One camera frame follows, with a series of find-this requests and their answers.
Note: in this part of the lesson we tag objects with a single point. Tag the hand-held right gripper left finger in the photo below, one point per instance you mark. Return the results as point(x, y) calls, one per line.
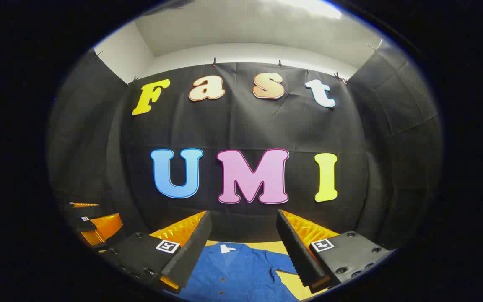
point(195, 247)

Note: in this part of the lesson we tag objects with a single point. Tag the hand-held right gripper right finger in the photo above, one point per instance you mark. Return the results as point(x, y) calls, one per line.
point(296, 251)

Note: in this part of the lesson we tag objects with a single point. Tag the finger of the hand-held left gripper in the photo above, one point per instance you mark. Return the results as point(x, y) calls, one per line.
point(86, 225)
point(82, 211)

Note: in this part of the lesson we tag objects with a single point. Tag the blue button shirt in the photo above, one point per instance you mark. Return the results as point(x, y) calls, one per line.
point(237, 272)

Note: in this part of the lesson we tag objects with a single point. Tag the black backdrop cloth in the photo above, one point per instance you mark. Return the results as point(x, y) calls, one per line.
point(245, 126)

